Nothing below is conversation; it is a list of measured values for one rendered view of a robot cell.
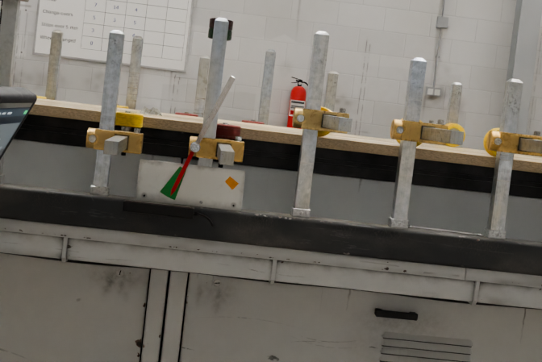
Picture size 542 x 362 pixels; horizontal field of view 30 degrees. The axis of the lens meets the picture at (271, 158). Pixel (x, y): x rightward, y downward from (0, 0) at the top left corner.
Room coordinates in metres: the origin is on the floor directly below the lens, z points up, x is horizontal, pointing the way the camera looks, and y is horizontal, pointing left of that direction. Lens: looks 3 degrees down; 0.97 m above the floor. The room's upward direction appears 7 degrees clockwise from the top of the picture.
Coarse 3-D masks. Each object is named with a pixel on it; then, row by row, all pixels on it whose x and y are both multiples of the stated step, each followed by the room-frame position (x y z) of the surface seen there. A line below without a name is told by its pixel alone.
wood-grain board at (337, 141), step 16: (32, 112) 2.61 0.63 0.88; (48, 112) 2.62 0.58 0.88; (64, 112) 2.62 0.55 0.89; (80, 112) 2.62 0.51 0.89; (96, 112) 2.62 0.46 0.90; (160, 128) 2.64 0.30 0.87; (176, 128) 2.64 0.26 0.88; (192, 128) 2.64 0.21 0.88; (256, 128) 2.78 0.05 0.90; (272, 128) 3.00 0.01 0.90; (288, 128) 3.27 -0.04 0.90; (320, 144) 2.67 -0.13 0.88; (336, 144) 2.67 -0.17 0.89; (352, 144) 2.68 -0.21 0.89; (368, 144) 2.68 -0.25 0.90; (384, 144) 2.68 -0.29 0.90; (432, 144) 3.43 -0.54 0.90; (448, 160) 2.70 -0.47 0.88; (464, 160) 2.70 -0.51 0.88; (480, 160) 2.70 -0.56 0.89; (528, 160) 2.77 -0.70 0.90
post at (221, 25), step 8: (216, 24) 2.49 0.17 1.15; (224, 24) 2.49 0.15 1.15; (216, 32) 2.49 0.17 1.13; (224, 32) 2.49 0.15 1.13; (216, 40) 2.49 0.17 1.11; (224, 40) 2.49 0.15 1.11; (216, 48) 2.49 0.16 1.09; (224, 48) 2.49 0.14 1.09; (216, 56) 2.49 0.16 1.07; (224, 56) 2.49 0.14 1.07; (216, 64) 2.49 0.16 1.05; (216, 72) 2.49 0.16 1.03; (208, 80) 2.49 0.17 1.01; (216, 80) 2.49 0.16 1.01; (208, 88) 2.49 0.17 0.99; (216, 88) 2.49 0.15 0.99; (208, 96) 2.49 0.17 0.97; (216, 96) 2.49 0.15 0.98; (208, 104) 2.49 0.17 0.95; (208, 112) 2.49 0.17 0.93; (216, 120) 2.49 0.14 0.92; (208, 128) 2.49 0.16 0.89; (216, 128) 2.49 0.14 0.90; (208, 136) 2.49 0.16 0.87; (200, 160) 2.49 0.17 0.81; (208, 160) 2.49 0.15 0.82
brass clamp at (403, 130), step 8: (400, 120) 2.53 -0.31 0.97; (392, 128) 2.54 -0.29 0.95; (400, 128) 2.51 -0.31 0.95; (408, 128) 2.52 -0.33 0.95; (416, 128) 2.52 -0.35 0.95; (440, 128) 2.52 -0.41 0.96; (392, 136) 2.53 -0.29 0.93; (400, 136) 2.52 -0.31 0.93; (408, 136) 2.52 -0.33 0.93; (416, 136) 2.52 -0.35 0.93; (440, 144) 2.53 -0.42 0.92
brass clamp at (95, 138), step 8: (88, 128) 2.48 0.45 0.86; (96, 128) 2.48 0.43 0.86; (88, 136) 2.46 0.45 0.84; (96, 136) 2.46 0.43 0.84; (104, 136) 2.46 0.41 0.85; (112, 136) 2.46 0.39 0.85; (128, 136) 2.46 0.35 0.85; (136, 136) 2.47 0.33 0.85; (88, 144) 2.46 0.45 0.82; (96, 144) 2.46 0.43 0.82; (128, 144) 2.47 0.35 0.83; (136, 144) 2.47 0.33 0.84; (128, 152) 2.47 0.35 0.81; (136, 152) 2.47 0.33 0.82
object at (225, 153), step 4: (220, 144) 2.43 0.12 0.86; (224, 144) 2.45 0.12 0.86; (228, 144) 2.48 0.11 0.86; (220, 148) 2.23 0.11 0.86; (224, 148) 2.25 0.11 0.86; (228, 148) 2.27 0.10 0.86; (220, 152) 2.16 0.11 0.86; (224, 152) 2.15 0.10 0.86; (228, 152) 2.16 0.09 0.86; (232, 152) 2.16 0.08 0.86; (220, 156) 2.15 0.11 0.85; (224, 156) 2.15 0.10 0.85; (228, 156) 2.16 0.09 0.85; (232, 156) 2.16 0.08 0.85; (220, 160) 2.15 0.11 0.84; (224, 160) 2.15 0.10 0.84; (228, 160) 2.16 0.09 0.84; (232, 160) 2.16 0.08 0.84; (224, 164) 2.16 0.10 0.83; (228, 164) 2.16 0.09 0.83; (232, 164) 2.16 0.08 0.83
